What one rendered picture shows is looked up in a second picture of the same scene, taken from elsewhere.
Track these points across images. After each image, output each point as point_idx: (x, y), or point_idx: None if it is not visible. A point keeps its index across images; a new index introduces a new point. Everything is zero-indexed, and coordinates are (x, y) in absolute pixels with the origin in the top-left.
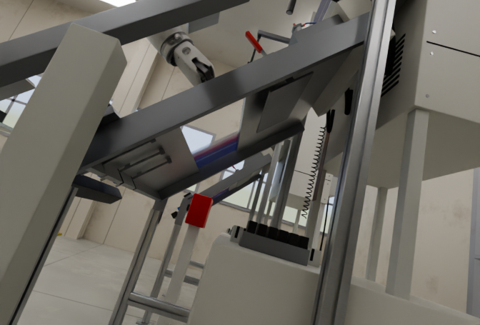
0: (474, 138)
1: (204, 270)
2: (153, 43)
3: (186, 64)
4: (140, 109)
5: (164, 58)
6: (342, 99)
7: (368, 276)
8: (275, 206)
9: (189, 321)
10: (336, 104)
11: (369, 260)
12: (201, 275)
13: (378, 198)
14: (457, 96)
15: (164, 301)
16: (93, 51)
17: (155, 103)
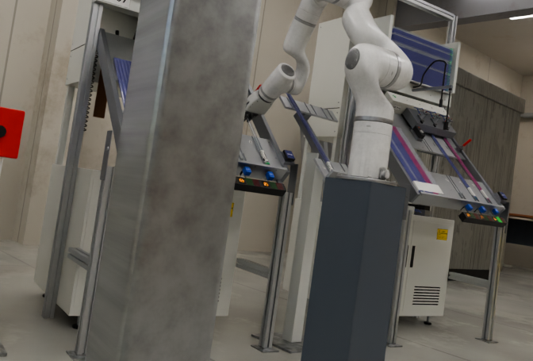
0: None
1: (243, 201)
2: (278, 94)
3: (268, 109)
4: (278, 147)
5: (270, 101)
6: (134, 32)
7: (63, 163)
8: (81, 124)
9: (241, 220)
10: (120, 26)
11: (63, 149)
12: (242, 204)
13: (72, 97)
14: None
15: (81, 252)
16: None
17: (276, 142)
